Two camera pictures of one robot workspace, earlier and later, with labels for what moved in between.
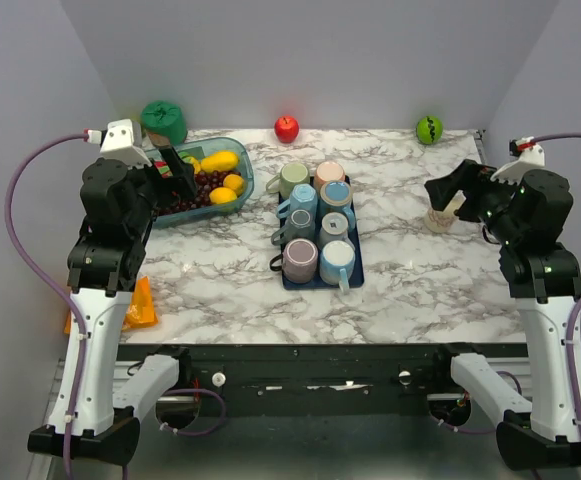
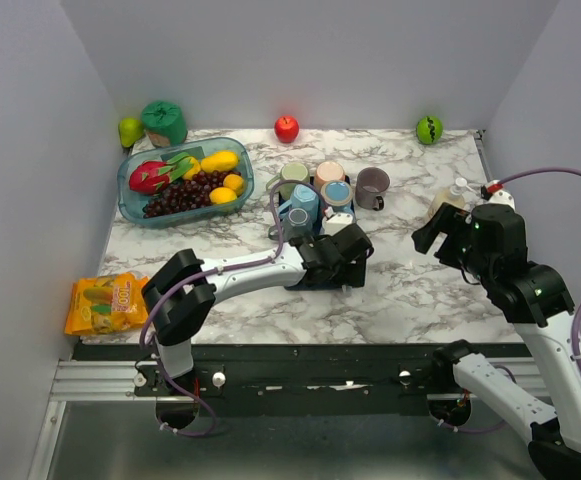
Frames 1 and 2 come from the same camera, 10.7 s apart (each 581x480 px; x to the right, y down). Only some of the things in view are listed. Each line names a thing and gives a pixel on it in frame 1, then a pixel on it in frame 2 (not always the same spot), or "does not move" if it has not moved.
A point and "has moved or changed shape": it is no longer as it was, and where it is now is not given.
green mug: x=291 y=175 does not move
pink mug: x=328 y=171 does not move
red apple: x=286 y=129 does not move
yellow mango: x=220 y=161 does not move
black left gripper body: x=155 y=191 to x=351 y=274
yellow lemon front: x=222 y=195 does not move
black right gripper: x=469 y=172 to x=450 y=219
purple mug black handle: x=298 y=261 has moved or changed shape
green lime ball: x=429 y=130 does not move
